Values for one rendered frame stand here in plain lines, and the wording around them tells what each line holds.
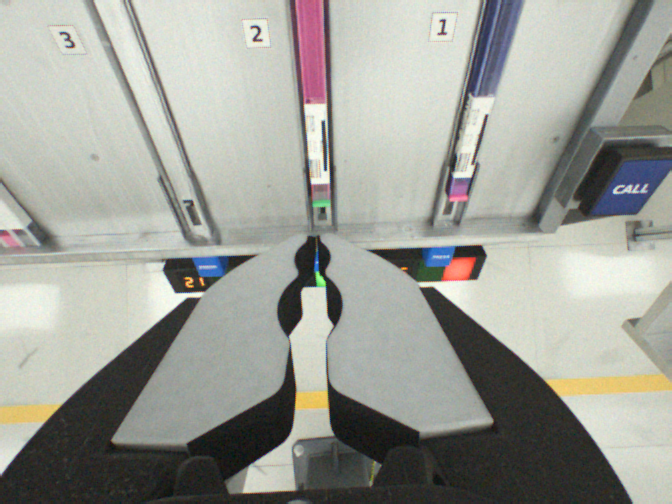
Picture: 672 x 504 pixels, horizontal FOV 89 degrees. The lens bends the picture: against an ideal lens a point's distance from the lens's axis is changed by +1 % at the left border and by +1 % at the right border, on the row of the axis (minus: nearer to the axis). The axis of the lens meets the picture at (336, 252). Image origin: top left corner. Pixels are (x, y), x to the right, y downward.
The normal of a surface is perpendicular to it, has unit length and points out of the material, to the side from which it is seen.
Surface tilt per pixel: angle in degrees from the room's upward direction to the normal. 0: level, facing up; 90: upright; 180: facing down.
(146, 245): 42
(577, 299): 0
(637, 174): 48
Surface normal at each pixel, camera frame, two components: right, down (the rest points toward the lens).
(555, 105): 0.04, 0.71
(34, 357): 0.01, -0.05
